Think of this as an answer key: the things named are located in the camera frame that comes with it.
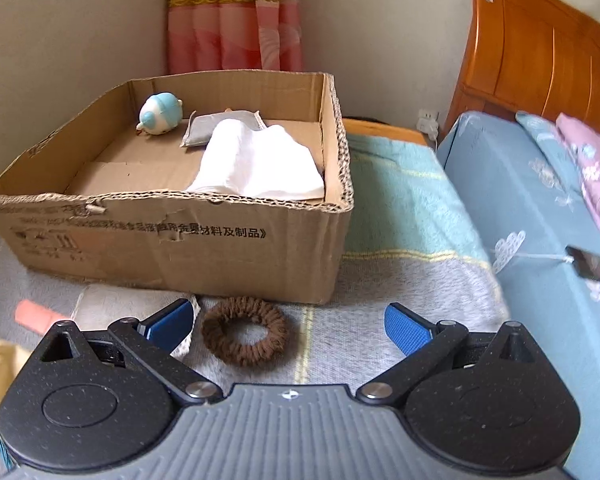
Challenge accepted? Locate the blue white plush toy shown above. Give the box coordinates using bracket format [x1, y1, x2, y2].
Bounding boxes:
[135, 92, 183, 136]

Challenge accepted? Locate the pink adhesive bandage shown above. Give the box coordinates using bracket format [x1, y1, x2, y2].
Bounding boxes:
[14, 299, 71, 335]

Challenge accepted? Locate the brown cardboard box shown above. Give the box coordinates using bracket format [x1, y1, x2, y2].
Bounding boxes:
[0, 70, 354, 304]

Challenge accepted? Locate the white wall plug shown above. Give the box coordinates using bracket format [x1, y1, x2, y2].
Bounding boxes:
[416, 108, 440, 143]

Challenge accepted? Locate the black smartphone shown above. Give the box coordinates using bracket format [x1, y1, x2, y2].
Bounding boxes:
[566, 245, 600, 282]

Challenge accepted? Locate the orange wooden headboard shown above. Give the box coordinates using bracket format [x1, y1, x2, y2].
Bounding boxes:
[443, 0, 600, 133]

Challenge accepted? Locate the small grey sachet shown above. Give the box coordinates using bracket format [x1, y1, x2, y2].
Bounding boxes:
[181, 110, 266, 148]

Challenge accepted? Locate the blue floral bed sheet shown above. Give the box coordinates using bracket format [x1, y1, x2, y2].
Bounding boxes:
[438, 112, 600, 479]

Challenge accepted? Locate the white cloth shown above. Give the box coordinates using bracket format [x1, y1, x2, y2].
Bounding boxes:
[187, 118, 325, 200]

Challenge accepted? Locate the large grey sachet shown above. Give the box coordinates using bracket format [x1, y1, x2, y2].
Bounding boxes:
[71, 284, 200, 330]

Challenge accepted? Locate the blue pillow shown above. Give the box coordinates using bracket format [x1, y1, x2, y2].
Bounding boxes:
[515, 112, 581, 195]

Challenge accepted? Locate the pink patterned curtain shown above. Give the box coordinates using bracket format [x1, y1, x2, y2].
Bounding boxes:
[166, 0, 302, 74]

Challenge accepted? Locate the brown knitted scrunchie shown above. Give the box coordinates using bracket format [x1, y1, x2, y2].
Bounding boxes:
[201, 297, 289, 367]

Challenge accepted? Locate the grey green checked blanket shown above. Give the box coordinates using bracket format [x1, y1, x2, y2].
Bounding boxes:
[0, 136, 509, 389]

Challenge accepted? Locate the pink floral quilt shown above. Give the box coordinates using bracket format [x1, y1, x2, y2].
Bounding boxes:
[556, 114, 600, 228]

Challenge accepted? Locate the white charging cable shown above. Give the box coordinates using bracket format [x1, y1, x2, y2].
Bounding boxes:
[504, 251, 576, 265]

